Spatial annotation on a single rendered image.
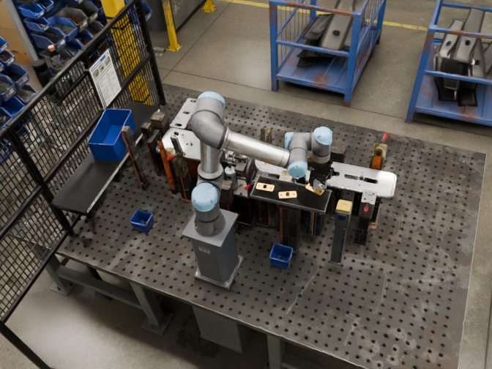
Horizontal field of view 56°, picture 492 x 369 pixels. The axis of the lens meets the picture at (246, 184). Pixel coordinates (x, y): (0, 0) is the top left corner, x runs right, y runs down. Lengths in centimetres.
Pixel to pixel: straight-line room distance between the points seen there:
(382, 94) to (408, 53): 78
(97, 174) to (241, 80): 257
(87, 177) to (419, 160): 203
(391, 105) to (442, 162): 159
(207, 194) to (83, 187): 87
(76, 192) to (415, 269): 186
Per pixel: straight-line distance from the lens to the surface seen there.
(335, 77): 467
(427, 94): 460
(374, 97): 473
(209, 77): 502
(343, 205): 222
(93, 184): 268
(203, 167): 209
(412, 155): 318
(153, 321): 320
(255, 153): 180
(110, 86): 296
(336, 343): 237
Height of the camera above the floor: 287
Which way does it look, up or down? 48 degrees down
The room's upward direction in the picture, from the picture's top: 6 degrees counter-clockwise
